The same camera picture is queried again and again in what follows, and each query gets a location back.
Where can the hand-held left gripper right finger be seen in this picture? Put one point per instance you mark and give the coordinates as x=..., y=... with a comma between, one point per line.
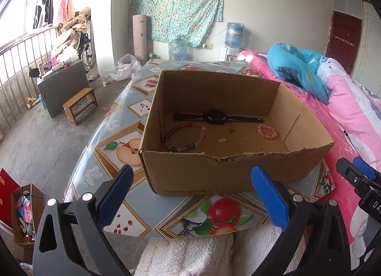
x=269, y=198

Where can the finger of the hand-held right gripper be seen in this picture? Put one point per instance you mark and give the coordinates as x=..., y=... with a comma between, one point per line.
x=364, y=168
x=346, y=170

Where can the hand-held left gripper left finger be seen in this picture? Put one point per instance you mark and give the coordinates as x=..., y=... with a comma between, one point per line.
x=116, y=195

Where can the brown cardboard box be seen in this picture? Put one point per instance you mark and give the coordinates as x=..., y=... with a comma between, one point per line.
x=208, y=174

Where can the small gold charm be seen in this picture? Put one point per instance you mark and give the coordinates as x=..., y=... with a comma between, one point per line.
x=244, y=137

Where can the pink digital wristwatch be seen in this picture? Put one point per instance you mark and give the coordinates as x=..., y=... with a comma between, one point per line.
x=214, y=116

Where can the pink plush blanket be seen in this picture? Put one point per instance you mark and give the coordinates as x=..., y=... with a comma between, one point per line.
x=309, y=115

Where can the light pink printed quilt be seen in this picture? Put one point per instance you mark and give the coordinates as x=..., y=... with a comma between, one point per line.
x=351, y=100

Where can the open box with clutter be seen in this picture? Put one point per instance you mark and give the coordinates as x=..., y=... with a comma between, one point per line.
x=35, y=195

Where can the wooden stool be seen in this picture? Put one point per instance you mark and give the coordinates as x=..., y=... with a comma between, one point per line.
x=79, y=99

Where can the red paper bag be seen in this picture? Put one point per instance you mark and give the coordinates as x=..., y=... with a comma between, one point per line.
x=9, y=198

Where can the blue quilt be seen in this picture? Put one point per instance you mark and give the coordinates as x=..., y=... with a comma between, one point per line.
x=297, y=67

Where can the grey cabinet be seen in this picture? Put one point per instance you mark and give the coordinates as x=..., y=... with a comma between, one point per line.
x=65, y=88

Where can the beige slipper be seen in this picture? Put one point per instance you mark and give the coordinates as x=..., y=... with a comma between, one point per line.
x=29, y=102
x=35, y=98

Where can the white plastic bags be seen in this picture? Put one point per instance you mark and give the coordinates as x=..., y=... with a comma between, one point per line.
x=125, y=67

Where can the white hook rack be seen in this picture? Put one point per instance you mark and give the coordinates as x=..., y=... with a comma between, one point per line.
x=343, y=40

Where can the wheelchair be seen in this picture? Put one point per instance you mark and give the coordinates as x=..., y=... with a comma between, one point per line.
x=86, y=55

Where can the brown door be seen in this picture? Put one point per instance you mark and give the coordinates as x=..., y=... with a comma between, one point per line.
x=345, y=26

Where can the small black device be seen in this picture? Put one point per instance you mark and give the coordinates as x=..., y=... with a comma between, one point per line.
x=33, y=72

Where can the pink container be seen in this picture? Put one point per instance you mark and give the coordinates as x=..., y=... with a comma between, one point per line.
x=53, y=60

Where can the white water dispenser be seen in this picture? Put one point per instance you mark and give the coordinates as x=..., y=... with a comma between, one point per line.
x=226, y=55

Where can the clear water jug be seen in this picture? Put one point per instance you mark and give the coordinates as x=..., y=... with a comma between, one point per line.
x=177, y=50

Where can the white rolled tube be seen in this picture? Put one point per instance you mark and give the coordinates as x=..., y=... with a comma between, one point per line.
x=139, y=38

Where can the blue water jug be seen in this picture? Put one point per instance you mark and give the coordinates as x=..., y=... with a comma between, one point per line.
x=234, y=35

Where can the pile of clothes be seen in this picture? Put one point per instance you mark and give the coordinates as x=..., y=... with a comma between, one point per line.
x=73, y=26

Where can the metal railing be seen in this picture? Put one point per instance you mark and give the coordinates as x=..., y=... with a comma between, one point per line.
x=18, y=42

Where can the hanging pink garment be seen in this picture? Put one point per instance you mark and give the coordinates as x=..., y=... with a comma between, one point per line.
x=64, y=5

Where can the hanging dark clothes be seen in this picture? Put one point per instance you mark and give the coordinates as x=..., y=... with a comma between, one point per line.
x=44, y=8

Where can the wall power socket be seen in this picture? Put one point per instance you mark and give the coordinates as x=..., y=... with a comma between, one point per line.
x=209, y=46

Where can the green floral wall cloth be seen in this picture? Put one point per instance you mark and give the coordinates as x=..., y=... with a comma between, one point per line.
x=178, y=11

